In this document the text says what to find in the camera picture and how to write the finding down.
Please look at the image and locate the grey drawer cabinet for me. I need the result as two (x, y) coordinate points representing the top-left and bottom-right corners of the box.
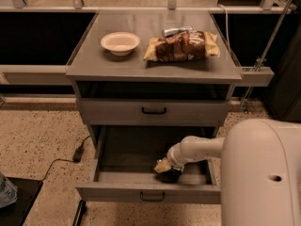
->
(65, 9), (244, 205)

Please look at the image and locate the black power adapter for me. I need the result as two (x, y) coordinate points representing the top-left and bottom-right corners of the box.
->
(72, 146), (84, 163)

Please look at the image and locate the blue white package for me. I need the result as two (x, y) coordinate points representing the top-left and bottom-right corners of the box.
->
(0, 172), (18, 208)

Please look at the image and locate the black cable on floor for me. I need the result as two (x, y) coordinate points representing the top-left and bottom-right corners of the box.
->
(40, 135), (91, 182)

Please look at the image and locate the green soda can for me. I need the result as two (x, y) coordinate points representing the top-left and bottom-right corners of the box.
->
(156, 168), (183, 184)

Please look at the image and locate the open grey lower drawer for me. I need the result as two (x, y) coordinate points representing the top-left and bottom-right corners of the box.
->
(75, 126), (220, 204)

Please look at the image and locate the white paper bowl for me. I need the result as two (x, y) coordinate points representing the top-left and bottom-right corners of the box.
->
(101, 32), (140, 57)

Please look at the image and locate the white cable behind counter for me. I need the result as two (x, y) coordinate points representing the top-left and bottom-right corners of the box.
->
(216, 4), (232, 54)

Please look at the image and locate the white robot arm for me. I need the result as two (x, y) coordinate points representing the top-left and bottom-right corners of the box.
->
(154, 119), (301, 226)

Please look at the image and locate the black tray bottom left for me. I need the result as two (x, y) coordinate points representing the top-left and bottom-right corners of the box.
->
(0, 177), (43, 226)

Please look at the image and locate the brown yellow chip bag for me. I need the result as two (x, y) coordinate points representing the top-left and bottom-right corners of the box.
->
(144, 30), (220, 62)

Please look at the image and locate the closed grey upper drawer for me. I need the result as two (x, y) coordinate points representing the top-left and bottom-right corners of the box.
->
(77, 98), (230, 127)

